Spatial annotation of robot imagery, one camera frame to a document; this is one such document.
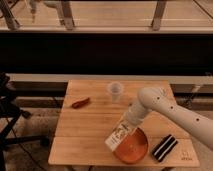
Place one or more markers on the clear plastic cup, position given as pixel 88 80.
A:
pixel 115 89

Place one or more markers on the wooden table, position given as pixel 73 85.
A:
pixel 80 133

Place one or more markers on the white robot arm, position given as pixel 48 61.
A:
pixel 153 99

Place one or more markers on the black white striped cloth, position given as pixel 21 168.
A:
pixel 164 147

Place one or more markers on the white plastic bottle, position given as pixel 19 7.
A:
pixel 119 133

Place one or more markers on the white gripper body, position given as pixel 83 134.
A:
pixel 135 115

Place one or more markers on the orange ceramic bowl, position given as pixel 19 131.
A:
pixel 133 148

